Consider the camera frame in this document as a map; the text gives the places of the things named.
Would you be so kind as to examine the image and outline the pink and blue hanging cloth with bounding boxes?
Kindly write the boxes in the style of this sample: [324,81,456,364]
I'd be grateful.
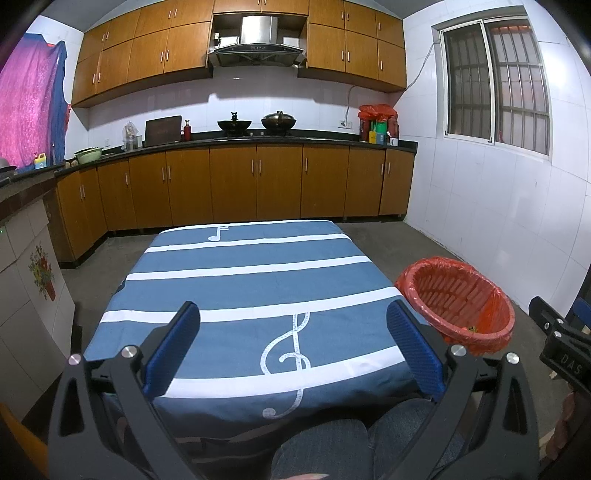
[0,32,70,169]

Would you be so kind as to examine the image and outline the steel range hood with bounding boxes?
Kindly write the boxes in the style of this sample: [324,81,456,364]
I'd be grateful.
[207,15,308,69]

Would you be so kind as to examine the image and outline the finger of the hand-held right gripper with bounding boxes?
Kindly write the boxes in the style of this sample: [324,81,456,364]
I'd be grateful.
[529,295,578,342]

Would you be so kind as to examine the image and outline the white cable to window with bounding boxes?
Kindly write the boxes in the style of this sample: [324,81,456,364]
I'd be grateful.
[405,39,437,89]

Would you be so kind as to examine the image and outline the black wok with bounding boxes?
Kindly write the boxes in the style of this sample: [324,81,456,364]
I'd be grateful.
[217,112,253,137]

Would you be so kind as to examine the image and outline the black pot with lid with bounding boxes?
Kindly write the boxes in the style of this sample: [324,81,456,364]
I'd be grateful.
[261,111,297,134]

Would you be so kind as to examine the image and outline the person's leg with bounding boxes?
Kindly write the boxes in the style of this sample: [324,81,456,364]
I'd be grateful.
[369,398,465,480]
[272,418,370,480]

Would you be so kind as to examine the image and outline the person's left leg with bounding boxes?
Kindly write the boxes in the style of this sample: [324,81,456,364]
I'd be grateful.
[272,418,370,480]

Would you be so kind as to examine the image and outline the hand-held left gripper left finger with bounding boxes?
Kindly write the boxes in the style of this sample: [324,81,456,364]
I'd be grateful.
[46,301,201,480]

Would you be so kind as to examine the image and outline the brown cutting board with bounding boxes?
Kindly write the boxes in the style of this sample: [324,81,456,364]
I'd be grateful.
[144,115,183,144]

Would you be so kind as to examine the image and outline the barred window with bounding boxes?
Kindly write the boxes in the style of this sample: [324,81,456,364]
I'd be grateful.
[431,16,552,160]

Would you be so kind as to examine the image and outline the red bag over containers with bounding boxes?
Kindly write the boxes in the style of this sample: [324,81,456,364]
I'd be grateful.
[359,104,399,121]

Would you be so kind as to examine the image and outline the red waste basket with liner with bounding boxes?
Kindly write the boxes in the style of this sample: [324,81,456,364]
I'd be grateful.
[394,257,515,356]

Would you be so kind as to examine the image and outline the person's right leg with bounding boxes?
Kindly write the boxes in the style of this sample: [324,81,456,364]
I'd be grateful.
[369,398,465,480]

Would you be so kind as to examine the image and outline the wooden kitchen cabinets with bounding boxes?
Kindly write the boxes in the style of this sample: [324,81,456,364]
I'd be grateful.
[71,0,407,109]
[55,143,416,264]

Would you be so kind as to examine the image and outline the white socket cable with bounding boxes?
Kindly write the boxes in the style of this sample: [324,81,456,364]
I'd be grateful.
[345,84,365,121]

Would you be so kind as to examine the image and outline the blue striped tablecloth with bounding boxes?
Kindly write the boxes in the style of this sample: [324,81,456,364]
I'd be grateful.
[82,219,444,450]

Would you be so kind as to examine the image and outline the wooden upper kitchen cabinets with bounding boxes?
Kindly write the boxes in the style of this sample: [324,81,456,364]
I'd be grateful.
[71,0,407,109]

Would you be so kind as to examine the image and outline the clear bag with bottles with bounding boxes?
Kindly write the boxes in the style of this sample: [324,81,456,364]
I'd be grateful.
[121,121,141,152]

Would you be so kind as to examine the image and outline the orange plastic stool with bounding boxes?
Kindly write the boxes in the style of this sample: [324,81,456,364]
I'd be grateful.
[0,401,49,480]

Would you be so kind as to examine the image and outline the person's right hand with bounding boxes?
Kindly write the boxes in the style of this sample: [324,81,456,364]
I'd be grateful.
[545,392,578,462]

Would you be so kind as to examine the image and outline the tiled side counter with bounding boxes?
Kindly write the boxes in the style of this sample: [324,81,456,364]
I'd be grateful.
[0,166,58,217]

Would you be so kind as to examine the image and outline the black kitchen countertop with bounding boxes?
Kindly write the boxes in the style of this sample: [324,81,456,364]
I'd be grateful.
[54,130,419,178]

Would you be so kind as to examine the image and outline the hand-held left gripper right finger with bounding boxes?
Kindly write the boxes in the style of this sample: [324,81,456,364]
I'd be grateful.
[385,299,541,480]

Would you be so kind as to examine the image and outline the wooden lower kitchen cabinets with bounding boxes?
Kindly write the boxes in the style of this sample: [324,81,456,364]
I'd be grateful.
[55,143,416,264]

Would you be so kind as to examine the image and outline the red plastic mesh basket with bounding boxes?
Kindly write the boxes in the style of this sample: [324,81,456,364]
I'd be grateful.
[394,257,515,356]

